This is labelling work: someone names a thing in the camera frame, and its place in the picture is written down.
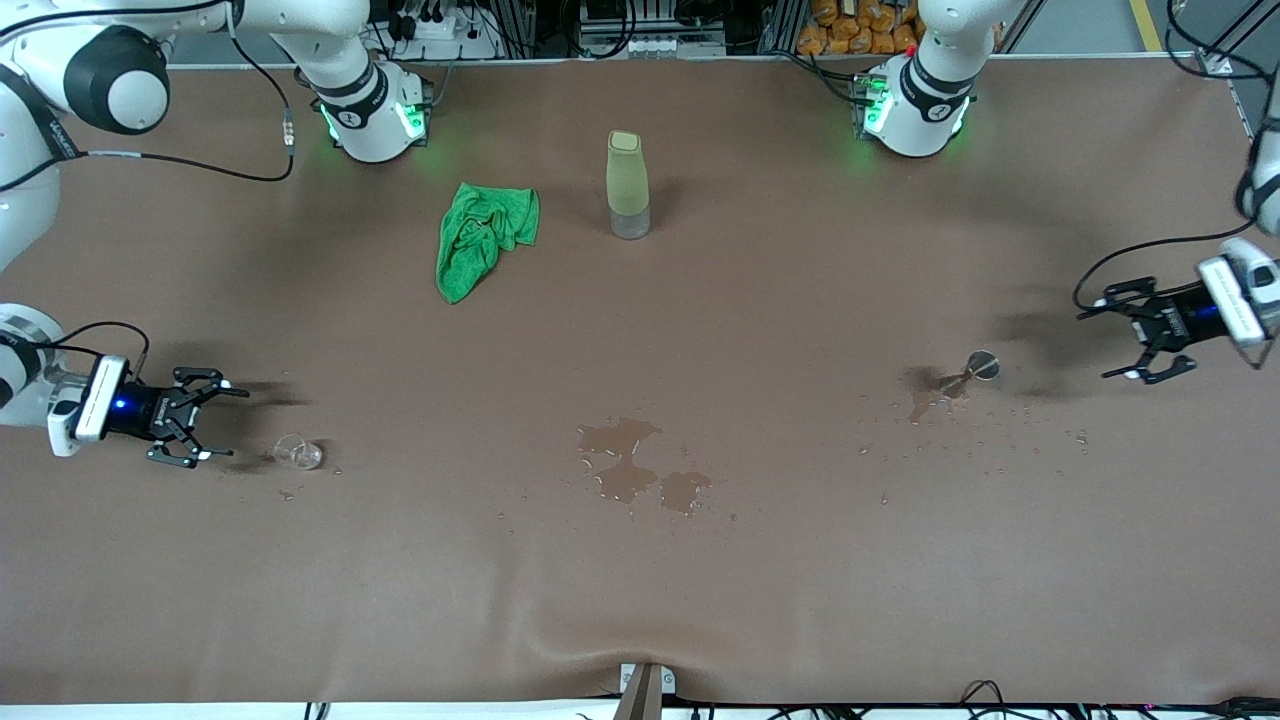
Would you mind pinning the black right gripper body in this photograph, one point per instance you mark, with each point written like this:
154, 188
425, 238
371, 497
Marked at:
140, 411

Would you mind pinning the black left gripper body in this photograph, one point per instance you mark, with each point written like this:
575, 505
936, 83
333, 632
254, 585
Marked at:
1180, 322

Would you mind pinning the clear glass beaker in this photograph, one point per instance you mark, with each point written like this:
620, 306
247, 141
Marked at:
298, 452

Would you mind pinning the steel double-cone jigger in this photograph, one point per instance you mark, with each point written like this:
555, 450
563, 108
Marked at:
982, 365

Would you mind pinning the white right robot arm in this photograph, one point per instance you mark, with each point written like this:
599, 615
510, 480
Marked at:
370, 130

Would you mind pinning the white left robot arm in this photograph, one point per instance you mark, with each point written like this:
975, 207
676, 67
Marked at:
920, 110

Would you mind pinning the glass shaker with olive sleeve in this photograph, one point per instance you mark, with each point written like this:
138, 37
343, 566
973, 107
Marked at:
628, 180

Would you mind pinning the small brown liquid puddle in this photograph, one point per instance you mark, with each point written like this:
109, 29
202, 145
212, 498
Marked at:
925, 397

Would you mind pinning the green microfiber cloth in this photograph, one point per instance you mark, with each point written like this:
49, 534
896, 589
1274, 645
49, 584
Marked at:
480, 240

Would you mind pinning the orange snack packages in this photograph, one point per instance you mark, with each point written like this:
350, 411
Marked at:
850, 25

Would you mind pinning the white power strip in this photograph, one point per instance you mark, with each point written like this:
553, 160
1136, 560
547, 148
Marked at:
440, 28

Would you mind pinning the brown table mat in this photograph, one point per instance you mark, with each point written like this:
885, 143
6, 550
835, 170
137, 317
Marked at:
700, 300

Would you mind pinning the large brown liquid puddle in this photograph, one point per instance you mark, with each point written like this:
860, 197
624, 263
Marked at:
625, 470

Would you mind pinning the grey rack device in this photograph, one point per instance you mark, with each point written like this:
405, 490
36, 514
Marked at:
650, 45

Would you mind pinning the aluminium frame strut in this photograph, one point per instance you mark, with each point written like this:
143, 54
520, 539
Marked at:
1213, 65

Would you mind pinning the aluminium camera post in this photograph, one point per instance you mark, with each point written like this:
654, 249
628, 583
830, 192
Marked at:
643, 690

